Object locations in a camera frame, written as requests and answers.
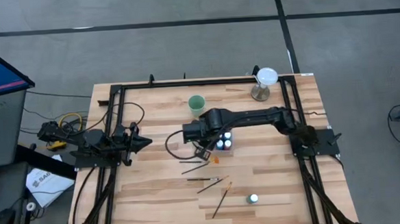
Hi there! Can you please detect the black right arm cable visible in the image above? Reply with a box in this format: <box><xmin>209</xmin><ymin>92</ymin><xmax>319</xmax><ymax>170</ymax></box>
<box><xmin>164</xmin><ymin>127</ymin><xmax>203</xmax><ymax>162</ymax></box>

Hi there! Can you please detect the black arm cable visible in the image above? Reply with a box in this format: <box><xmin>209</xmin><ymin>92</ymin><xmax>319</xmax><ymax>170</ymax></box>
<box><xmin>108</xmin><ymin>101</ymin><xmax>147</xmax><ymax>129</ymax></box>
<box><xmin>164</xmin><ymin>127</ymin><xmax>203</xmax><ymax>162</ymax></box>

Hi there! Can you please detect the yellow cable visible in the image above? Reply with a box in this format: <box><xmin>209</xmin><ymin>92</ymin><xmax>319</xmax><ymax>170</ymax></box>
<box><xmin>44</xmin><ymin>111</ymin><xmax>86</xmax><ymax>151</ymax></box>

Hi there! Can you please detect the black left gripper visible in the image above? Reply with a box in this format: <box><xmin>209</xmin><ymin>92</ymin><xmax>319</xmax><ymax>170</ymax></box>
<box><xmin>113</xmin><ymin>123</ymin><xmax>155</xmax><ymax>168</ymax></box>

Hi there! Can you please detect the black desk bar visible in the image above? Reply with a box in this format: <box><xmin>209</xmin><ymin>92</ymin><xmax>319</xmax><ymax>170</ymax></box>
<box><xmin>14</xmin><ymin>141</ymin><xmax>78</xmax><ymax>184</ymax></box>

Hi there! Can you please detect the white mushroom lamp brass base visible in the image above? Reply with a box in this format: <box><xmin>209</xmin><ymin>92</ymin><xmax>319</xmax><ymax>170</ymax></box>
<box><xmin>249</xmin><ymin>66</ymin><xmax>280</xmax><ymax>103</ymax></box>

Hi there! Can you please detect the small green paint bottle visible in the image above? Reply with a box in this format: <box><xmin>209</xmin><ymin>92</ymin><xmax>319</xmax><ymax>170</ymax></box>
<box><xmin>245</xmin><ymin>192</ymin><xmax>260</xmax><ymax>205</ymax></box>

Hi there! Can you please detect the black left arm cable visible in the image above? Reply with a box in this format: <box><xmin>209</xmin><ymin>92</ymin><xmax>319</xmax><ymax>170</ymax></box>
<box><xmin>108</xmin><ymin>101</ymin><xmax>147</xmax><ymax>129</ymax></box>

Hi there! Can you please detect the black paintbrush silver ferrule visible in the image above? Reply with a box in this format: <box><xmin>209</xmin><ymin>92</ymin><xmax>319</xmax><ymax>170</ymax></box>
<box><xmin>186</xmin><ymin>176</ymin><xmax>221</xmax><ymax>182</ymax></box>

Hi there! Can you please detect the green plastic cup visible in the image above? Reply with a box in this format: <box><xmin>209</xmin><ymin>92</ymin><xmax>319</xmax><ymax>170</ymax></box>
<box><xmin>188</xmin><ymin>94</ymin><xmax>207</xmax><ymax>119</ymax></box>

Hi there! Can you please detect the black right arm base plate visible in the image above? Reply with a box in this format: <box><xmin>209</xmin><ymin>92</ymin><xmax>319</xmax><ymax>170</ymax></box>
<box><xmin>289</xmin><ymin>127</ymin><xmax>341</xmax><ymax>159</ymax></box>

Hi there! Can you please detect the white paper booklet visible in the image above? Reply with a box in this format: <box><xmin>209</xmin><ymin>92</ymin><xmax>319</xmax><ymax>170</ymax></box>
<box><xmin>23</xmin><ymin>153</ymin><xmax>77</xmax><ymax>210</ymax></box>

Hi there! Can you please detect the black aluminium table frame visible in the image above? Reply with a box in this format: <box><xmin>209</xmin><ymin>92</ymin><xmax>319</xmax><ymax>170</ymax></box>
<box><xmin>57</xmin><ymin>62</ymin><xmax>361</xmax><ymax>224</ymax></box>

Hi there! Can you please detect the clear plastic bin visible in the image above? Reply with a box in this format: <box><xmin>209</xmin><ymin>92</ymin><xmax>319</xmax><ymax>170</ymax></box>
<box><xmin>191</xmin><ymin>125</ymin><xmax>237</xmax><ymax>160</ymax></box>

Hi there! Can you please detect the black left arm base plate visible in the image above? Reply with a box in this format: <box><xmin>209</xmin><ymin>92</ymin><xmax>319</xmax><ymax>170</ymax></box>
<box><xmin>71</xmin><ymin>143</ymin><xmax>124</xmax><ymax>170</ymax></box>

